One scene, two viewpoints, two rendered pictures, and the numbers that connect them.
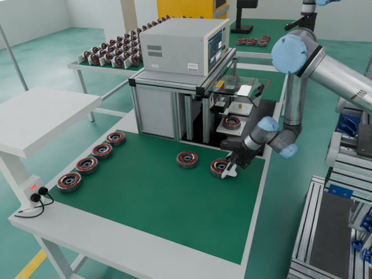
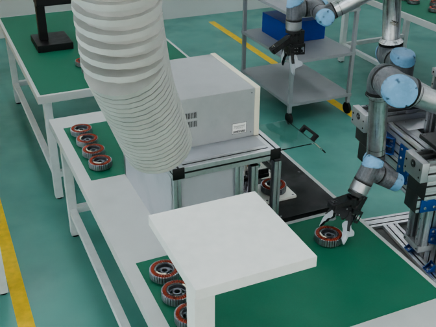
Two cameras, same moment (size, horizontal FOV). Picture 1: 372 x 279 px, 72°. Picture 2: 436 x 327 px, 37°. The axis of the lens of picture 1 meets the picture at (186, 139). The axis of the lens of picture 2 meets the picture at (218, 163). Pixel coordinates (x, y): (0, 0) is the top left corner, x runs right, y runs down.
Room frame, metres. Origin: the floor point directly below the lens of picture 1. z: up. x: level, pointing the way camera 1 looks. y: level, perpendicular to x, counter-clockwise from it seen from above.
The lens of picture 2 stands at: (-0.13, 1.69, 2.24)
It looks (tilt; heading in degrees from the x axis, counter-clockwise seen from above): 28 degrees down; 312
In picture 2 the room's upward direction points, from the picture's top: straight up
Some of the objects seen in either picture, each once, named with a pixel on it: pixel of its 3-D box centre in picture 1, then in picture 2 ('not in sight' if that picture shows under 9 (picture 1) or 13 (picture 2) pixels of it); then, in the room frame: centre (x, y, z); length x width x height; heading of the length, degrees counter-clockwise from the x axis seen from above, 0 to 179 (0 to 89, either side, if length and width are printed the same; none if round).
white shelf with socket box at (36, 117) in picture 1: (52, 159); (228, 298); (0.85, 0.56, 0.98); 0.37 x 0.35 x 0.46; 156
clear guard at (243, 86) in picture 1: (231, 89); (277, 141); (1.31, -0.27, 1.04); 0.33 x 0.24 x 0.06; 66
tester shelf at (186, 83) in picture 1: (188, 65); (194, 128); (1.57, -0.04, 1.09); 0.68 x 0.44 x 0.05; 156
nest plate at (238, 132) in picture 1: (231, 126); (273, 191); (1.33, -0.28, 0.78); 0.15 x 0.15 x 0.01; 66
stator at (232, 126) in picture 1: (231, 123); (273, 186); (1.33, -0.28, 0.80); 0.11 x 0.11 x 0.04
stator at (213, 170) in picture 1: (221, 168); (328, 236); (0.97, -0.17, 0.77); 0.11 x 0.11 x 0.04
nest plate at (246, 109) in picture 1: (239, 108); not in sight; (1.55, -0.38, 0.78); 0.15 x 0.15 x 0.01; 66
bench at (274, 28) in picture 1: (258, 59); (94, 88); (3.69, -1.12, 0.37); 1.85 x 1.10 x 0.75; 156
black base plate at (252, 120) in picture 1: (233, 118); (257, 183); (1.45, -0.32, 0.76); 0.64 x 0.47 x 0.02; 156
